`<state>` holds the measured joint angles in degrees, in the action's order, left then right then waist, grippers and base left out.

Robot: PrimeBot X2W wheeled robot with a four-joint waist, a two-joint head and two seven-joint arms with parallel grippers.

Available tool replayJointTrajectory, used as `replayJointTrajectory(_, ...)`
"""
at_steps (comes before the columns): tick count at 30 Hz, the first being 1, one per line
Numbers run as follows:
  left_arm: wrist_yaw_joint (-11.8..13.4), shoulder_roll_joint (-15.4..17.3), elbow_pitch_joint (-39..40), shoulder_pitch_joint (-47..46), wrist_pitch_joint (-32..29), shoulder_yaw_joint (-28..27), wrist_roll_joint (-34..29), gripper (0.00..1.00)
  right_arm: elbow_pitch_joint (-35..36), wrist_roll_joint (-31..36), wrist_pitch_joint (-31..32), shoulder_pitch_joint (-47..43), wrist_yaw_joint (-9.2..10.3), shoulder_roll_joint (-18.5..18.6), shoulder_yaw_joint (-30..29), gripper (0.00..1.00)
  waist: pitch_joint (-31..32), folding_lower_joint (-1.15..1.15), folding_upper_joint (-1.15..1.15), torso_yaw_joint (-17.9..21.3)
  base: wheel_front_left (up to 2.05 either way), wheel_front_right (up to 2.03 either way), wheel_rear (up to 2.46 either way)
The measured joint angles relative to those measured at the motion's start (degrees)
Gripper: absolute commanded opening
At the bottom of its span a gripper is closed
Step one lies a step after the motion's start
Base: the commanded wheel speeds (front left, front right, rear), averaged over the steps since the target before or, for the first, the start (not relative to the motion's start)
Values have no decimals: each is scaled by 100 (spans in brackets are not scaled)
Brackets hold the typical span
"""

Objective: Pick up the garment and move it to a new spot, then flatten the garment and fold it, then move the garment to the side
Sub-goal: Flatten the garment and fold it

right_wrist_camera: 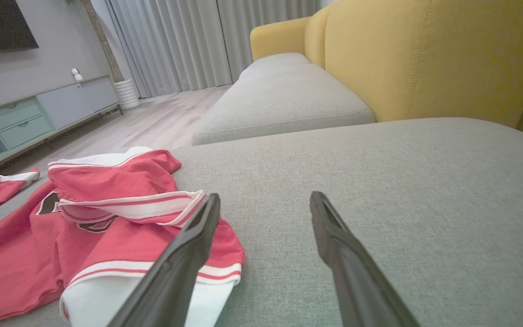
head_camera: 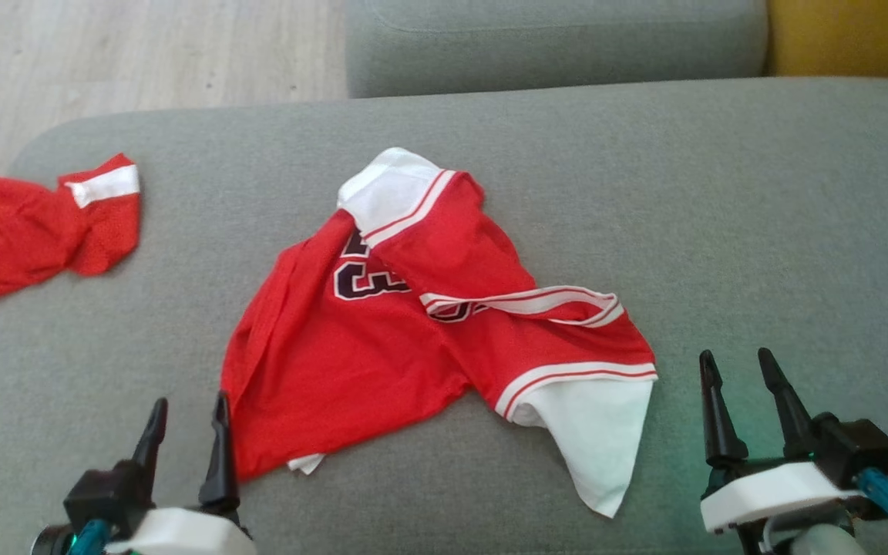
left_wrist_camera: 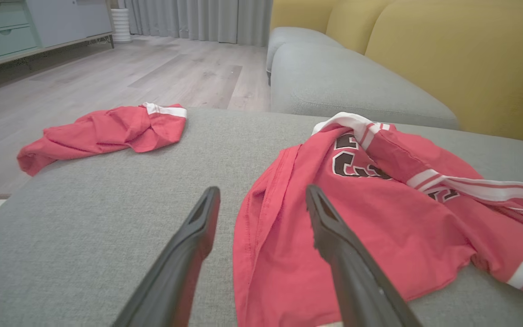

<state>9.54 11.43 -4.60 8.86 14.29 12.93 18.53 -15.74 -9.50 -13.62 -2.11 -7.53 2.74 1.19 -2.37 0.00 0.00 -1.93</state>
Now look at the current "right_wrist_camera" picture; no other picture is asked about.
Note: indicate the small white security camera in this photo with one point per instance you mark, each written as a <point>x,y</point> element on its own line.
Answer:
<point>76,75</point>

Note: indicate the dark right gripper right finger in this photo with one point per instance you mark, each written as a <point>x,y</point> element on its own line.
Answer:
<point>357,281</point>

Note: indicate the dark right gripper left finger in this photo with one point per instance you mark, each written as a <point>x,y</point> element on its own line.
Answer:
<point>175,281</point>

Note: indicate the brown wooden pillar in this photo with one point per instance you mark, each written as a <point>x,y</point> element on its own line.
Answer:
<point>102,45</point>

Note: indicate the red white jersey top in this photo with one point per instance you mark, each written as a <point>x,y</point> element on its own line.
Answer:
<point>16,263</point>

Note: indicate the grey wooden tv cabinet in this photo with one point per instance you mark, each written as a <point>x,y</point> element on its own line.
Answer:
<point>75,102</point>

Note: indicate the pale green cabinet drawer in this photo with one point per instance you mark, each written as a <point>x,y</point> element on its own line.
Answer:
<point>14,113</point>
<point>25,131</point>

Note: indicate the large grey sofa cushion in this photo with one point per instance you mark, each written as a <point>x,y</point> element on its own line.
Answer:
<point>425,204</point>

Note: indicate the yellow sofa backrest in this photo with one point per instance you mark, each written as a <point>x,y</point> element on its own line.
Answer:
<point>425,54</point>

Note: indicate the white ribbed cylinder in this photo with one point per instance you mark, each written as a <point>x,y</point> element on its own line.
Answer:
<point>127,95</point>

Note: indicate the small grey sofa cushion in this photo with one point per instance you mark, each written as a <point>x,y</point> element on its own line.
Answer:
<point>279,100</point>

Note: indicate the grey pleated curtain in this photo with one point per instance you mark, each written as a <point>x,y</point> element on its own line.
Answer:
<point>266,18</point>
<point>166,45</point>

